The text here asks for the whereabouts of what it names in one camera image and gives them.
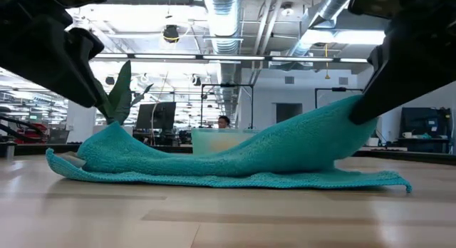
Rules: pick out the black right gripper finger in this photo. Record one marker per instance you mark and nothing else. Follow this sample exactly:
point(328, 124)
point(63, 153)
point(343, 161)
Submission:
point(413, 66)

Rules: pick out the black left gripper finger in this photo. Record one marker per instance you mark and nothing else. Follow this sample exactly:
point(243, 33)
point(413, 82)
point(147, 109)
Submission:
point(87, 45)
point(42, 55)

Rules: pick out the teal microfiber towel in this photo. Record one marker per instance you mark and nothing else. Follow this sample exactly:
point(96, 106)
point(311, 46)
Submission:
point(249, 159)

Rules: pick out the teal translucent plastic basket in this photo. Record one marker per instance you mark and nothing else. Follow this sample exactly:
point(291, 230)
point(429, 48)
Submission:
point(213, 141)

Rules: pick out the dark monitor with stickers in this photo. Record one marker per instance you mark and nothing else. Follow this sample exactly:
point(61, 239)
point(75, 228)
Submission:
point(424, 121)

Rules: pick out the green snake plant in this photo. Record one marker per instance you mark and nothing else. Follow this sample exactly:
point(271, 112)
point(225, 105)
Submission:
point(123, 94)

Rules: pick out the white mug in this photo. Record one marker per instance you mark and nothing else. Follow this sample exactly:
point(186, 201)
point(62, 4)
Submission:
point(407, 134)

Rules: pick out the white building column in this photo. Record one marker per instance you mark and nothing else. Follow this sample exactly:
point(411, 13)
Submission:
point(76, 123)

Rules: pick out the long ceiling light bar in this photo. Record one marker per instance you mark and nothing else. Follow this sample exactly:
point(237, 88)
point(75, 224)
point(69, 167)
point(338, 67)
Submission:
point(164, 56)

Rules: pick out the dark office desk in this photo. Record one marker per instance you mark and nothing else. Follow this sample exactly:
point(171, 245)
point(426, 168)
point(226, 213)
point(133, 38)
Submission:
point(424, 144)

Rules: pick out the red storage rack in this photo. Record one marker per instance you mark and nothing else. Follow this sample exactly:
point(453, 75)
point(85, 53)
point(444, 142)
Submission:
point(32, 137)

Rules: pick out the grey storage bin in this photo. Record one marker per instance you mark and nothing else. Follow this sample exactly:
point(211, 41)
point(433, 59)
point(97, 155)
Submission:
point(58, 137)

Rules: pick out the white paper cup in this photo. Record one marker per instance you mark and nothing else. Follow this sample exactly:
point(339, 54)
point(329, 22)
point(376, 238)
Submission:
point(373, 141)

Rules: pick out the yellow hanging pendant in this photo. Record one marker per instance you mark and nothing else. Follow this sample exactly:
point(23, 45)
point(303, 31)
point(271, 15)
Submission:
point(327, 76)

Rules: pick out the white round plant pot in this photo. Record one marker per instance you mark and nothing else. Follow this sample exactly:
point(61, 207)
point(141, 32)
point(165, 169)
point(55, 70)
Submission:
point(129, 132)

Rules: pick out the black computer monitor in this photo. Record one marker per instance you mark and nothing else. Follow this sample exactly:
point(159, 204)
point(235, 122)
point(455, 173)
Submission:
point(156, 116)

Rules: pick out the white ceiling sensor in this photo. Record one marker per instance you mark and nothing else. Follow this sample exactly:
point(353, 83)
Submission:
point(287, 11)

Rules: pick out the person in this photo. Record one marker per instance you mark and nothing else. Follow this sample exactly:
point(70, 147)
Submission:
point(223, 122)

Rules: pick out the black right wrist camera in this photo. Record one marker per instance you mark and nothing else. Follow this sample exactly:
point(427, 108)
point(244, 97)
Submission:
point(377, 2)

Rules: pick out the wall air vent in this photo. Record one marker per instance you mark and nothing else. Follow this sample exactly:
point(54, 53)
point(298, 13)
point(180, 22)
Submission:
point(289, 80)
point(343, 81)

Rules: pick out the black metal rig frame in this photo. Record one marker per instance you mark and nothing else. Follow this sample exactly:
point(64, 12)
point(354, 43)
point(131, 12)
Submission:
point(228, 85)
point(338, 89)

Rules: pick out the black aluminium table frame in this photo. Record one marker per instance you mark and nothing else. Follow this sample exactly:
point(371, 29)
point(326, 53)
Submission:
point(28, 149)

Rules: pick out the silver spiral ceiling duct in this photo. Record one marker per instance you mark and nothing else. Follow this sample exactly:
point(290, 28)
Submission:
point(331, 5)
point(223, 16)

